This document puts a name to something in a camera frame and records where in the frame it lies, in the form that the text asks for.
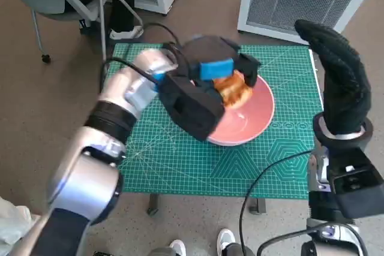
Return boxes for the pink bowl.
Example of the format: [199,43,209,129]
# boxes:
[206,74,275,147]

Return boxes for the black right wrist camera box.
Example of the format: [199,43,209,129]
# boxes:
[326,144,384,219]

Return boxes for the seated person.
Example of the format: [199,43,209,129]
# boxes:
[73,0,145,40]

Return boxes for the green cutting mat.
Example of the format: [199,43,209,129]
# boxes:
[103,43,324,200]

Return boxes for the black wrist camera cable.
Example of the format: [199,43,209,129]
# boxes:
[124,23,194,80]

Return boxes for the black table leg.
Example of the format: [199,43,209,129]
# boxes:
[250,198,267,215]
[146,192,160,216]

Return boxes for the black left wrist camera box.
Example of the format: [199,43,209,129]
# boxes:
[157,74,226,142]

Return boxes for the person in pale clothing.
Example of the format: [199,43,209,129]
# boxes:
[0,195,41,245]

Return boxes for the orange toy bread loaf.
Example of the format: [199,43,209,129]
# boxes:
[212,70,253,110]

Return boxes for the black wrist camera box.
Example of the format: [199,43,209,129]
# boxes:
[326,144,384,219]
[157,74,226,142]

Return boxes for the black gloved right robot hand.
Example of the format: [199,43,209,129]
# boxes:
[294,19,372,135]

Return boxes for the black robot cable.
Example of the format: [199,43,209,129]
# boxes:
[256,222,369,256]
[239,149,314,256]
[100,58,161,89]

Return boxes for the person with white shoes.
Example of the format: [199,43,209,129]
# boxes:
[149,228,253,256]

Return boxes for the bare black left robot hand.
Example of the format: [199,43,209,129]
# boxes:
[179,34,261,107]

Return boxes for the large white mesh cabinet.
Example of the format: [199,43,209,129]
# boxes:
[236,0,384,46]

